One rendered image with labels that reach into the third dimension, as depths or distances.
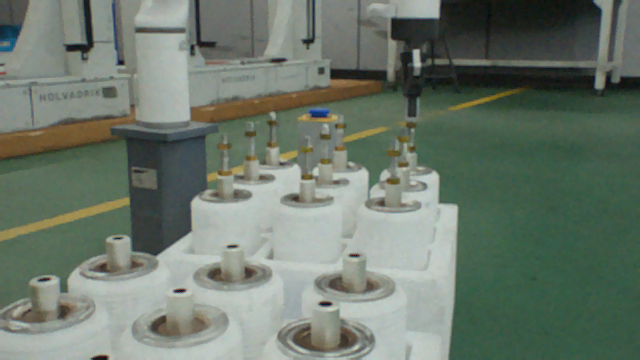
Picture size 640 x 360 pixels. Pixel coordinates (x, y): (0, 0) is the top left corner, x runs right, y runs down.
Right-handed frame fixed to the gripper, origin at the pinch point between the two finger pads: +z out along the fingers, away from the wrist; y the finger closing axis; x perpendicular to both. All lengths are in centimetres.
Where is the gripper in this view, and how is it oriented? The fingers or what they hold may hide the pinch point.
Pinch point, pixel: (411, 108)
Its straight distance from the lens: 116.9
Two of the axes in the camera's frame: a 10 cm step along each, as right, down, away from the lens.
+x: -10.0, -0.1, 0.1
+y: 0.2, -2.1, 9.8
